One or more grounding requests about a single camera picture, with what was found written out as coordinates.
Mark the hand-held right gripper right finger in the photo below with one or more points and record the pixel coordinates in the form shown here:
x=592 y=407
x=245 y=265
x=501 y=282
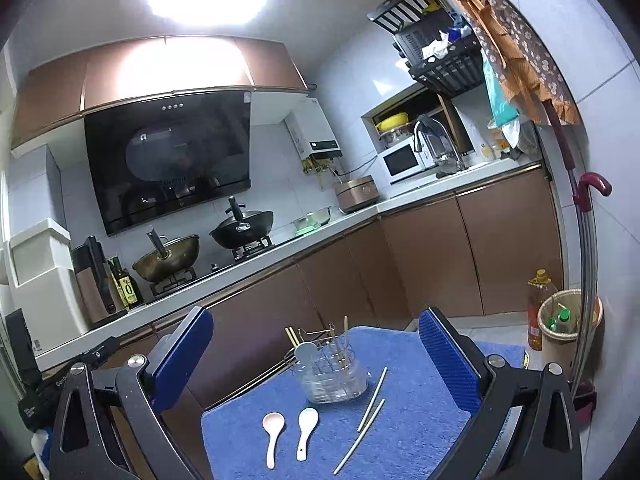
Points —
x=450 y=360

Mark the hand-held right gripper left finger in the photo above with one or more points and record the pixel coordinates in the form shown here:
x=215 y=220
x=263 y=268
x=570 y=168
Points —
x=182 y=360

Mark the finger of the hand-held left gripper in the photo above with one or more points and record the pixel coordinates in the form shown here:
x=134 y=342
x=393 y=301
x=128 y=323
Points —
x=100 y=350

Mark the wooden chopstick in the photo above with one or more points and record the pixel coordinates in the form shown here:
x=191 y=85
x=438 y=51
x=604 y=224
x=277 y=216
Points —
x=372 y=399
x=345 y=332
x=288 y=335
x=359 y=437
x=293 y=336

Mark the cream ceramic spoon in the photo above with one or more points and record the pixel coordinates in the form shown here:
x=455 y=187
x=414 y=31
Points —
x=273 y=422

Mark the light blue ceramic spoon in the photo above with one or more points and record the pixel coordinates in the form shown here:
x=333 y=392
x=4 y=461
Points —
x=305 y=352

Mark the white ceramic spoon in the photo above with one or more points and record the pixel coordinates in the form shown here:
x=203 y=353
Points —
x=308 y=417

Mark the black rectangular object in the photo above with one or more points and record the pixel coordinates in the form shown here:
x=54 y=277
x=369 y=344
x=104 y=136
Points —
x=19 y=340

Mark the brown thermos pot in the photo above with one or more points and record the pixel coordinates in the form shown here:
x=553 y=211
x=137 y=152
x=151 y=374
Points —
x=92 y=285

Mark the olive oil bottle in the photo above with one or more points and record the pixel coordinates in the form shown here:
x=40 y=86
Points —
x=131 y=287

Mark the blue terry mat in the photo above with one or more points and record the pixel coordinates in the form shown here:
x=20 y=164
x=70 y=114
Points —
x=410 y=435

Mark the brass wok with lid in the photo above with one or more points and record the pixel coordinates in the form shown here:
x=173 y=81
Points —
x=167 y=260

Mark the gas stove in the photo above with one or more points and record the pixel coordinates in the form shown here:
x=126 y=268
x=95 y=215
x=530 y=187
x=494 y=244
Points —
x=220 y=265

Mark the yellow cooking oil bottle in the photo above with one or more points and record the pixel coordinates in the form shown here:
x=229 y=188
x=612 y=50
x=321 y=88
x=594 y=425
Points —
x=540 y=310

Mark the white boxy appliance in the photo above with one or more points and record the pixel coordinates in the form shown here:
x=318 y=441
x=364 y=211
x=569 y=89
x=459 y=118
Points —
x=45 y=260

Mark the beige trash bin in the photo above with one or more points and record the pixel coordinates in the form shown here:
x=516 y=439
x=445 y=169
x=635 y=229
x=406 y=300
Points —
x=555 y=350

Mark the green plastic bottle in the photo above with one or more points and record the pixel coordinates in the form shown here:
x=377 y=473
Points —
x=561 y=320

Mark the brown base cabinets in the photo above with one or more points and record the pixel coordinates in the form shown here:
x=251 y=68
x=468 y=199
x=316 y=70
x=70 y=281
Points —
x=500 y=250

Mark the dark red plastic object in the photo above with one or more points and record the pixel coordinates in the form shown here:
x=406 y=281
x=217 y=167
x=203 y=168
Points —
x=585 y=402

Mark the black wok with lid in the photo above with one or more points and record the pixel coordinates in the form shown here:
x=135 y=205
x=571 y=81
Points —
x=242 y=227

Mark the brown rice cooker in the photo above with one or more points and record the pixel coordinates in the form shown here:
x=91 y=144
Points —
x=357 y=195

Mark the glass bowl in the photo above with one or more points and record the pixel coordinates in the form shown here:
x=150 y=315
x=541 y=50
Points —
x=312 y=217

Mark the black range hood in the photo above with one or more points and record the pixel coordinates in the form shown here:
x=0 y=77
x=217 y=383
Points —
x=170 y=160

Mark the white microwave oven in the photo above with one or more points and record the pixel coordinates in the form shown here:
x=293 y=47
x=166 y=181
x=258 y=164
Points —
x=405 y=162

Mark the white dish soap bottle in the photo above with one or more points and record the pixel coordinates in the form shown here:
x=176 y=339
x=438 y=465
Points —
x=484 y=151

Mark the steel kitchen faucet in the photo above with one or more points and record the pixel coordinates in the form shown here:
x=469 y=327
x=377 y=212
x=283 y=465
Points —
x=440 y=132

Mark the steel mixing bowl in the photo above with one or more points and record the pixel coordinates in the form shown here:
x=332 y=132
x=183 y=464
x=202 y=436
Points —
x=397 y=137

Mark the yellow pot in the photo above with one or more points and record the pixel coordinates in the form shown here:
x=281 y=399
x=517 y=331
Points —
x=391 y=121

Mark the white gas water heater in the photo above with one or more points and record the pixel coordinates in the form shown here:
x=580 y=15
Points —
x=315 y=127

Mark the teal plastic bag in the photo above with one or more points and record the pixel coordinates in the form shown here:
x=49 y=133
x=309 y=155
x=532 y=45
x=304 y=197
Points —
x=500 y=95

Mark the white crumpled cloth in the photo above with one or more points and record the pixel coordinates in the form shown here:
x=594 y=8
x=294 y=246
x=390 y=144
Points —
x=435 y=46

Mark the black perforated box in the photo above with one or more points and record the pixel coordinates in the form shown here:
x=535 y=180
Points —
x=415 y=40

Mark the orange floral apron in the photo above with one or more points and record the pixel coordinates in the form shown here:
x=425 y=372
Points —
x=525 y=45

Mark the black wall rack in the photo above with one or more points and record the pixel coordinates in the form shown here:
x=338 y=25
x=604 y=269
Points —
x=445 y=77

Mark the brown wall cabinets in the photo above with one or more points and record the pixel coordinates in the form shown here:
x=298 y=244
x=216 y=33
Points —
x=175 y=70

